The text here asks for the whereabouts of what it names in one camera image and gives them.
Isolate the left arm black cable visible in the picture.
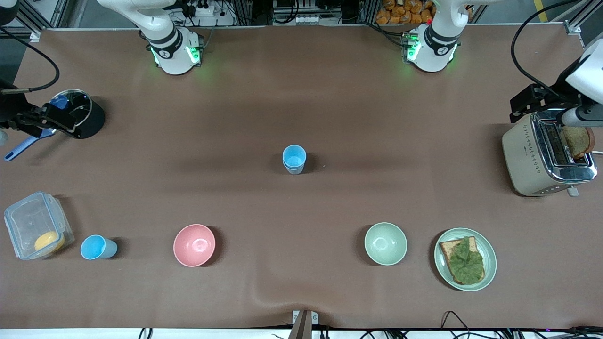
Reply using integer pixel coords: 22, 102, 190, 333
511, 0, 589, 90

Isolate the white power strip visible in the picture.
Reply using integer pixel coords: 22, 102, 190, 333
186, 0, 218, 17

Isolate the light blue cup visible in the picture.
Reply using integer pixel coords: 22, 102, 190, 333
282, 145, 307, 170
80, 235, 118, 260

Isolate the black saucepan with blue handle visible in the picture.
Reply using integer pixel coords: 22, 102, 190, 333
4, 89, 106, 162

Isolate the pale green plate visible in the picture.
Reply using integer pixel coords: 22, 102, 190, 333
434, 228, 497, 292

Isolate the metal table edge bracket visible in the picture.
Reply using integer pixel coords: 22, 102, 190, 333
288, 310, 319, 339

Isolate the yellow round food piece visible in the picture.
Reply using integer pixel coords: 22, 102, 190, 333
34, 232, 66, 254

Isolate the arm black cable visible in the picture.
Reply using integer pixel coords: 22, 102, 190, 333
511, 0, 589, 90
0, 27, 61, 94

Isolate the black looped floor cable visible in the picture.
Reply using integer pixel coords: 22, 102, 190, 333
440, 310, 473, 330

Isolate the brown toast slice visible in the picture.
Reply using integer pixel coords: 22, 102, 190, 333
562, 125, 596, 160

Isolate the pale green bowl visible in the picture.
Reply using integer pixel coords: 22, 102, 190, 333
364, 222, 408, 266

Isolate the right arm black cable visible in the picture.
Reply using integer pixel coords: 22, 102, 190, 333
0, 27, 61, 94

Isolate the pink bowl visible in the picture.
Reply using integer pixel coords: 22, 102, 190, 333
173, 224, 216, 268

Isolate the clear plastic food container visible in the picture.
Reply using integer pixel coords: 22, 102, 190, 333
4, 191, 75, 260

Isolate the bag of orange buns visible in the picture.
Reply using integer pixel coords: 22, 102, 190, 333
375, 0, 435, 25

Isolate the bread slice under lettuce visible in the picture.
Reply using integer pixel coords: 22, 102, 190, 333
440, 236, 485, 286

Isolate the beige and chrome toaster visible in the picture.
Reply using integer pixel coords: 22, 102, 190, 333
501, 111, 599, 197

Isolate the green lettuce leaf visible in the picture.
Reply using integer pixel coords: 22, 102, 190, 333
448, 237, 485, 285

